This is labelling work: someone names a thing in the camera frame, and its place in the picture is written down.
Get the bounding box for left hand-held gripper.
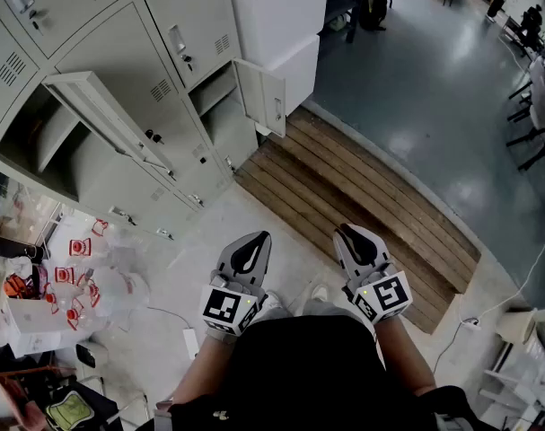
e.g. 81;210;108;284
199;230;273;337

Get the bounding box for orange bag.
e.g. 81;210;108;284
3;273;36;300

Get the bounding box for person's right forearm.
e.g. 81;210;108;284
374;314;437;398

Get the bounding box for grey metal locker cabinet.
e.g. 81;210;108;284
0;0;287;242

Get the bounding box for small locker door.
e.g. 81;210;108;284
232;57;287;139

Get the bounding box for black backpack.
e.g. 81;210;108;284
358;0;389;32

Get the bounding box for person's grey trousers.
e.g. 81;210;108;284
258;297;367;327

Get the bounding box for wooden slat platform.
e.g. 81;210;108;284
233;104;483;335

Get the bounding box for white shelf unit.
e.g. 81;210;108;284
478;321;545;431

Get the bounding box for large locker door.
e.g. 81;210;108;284
41;70;175;172

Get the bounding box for white table black legs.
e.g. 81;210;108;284
505;38;545;172

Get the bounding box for large white block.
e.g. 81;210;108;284
226;0;321;112

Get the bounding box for person's black shirt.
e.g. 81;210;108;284
136;314;502;431

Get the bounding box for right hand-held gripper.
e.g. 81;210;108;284
333;223;413;326

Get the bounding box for pile of clear plastic bottles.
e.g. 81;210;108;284
40;216;153;332

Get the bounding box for white cable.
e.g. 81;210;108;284
432;207;545;376

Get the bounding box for white bucket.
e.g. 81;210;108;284
495;308;537;346

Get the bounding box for person's left forearm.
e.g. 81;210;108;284
171;330;240;406

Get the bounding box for person's left white shoe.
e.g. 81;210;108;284
263;288;283;312

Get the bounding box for white cardboard box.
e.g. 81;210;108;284
5;297;78;358

